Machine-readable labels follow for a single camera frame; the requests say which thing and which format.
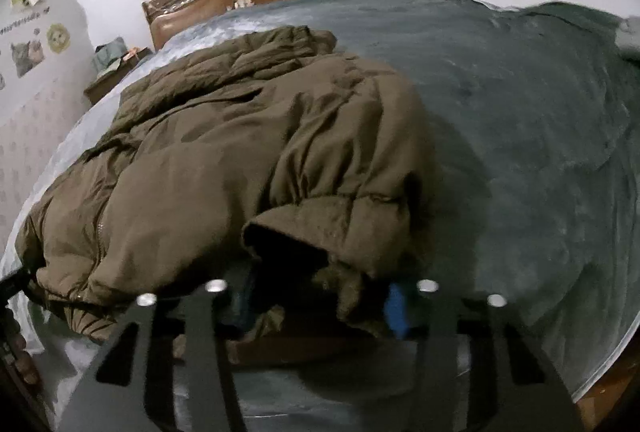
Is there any grey plush bed blanket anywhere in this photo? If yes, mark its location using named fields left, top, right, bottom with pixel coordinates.
left=0, top=0, right=640, bottom=432

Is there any folded grey cloth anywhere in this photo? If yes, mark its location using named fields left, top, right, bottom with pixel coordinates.
left=616, top=16, right=640, bottom=49

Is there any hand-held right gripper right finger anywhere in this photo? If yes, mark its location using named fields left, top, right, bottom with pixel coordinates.
left=384, top=278, right=583, bottom=432

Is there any brown wooden nightstand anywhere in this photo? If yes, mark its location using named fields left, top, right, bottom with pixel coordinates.
left=83, top=47, right=154, bottom=107

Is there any green bag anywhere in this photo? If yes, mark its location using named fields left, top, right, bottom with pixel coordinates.
left=92, top=37, right=129, bottom=76

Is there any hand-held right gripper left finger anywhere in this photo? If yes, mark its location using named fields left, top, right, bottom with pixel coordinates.
left=62, top=279, right=257, bottom=432

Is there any olive brown padded jacket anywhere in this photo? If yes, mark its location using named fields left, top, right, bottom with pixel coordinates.
left=15, top=25, right=440, bottom=349

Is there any two cats wall sticker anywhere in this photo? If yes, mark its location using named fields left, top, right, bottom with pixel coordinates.
left=10, top=39, right=46, bottom=78

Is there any lettering wall sticker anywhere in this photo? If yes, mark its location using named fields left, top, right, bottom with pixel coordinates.
left=0, top=6, right=51, bottom=35

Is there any yellow green flower sticker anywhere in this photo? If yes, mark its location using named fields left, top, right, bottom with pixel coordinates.
left=46, top=23, right=72, bottom=53

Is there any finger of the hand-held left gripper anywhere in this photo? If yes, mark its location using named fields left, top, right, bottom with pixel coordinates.
left=0, top=264, right=37, bottom=313

